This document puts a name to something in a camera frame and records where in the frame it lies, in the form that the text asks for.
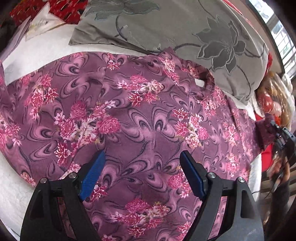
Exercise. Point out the red bed sheet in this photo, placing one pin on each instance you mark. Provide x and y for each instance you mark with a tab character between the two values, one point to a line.
266	152

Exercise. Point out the grey floral pillow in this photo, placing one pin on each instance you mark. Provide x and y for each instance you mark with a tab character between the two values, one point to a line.
210	33

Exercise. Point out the plastic bag of toys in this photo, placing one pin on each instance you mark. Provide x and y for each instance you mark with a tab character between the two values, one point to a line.
274	96

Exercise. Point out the purple floral garment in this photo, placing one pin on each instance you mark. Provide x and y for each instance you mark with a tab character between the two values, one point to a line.
138	125

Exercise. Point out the person's right hand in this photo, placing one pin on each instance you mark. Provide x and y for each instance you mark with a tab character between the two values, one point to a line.
279	171

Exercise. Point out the window with dark frame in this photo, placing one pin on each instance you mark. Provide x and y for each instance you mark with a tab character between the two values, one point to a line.
283	40

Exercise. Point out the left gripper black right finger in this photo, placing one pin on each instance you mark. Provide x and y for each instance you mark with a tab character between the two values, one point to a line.
228	211

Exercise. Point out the red patterned blanket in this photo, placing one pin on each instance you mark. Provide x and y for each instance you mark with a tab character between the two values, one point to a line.
69	11

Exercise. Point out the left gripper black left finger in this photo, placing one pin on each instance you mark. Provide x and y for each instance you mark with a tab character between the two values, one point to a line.
43	220

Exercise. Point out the white quilted bed cover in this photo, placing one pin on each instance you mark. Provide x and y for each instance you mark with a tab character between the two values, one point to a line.
34	55

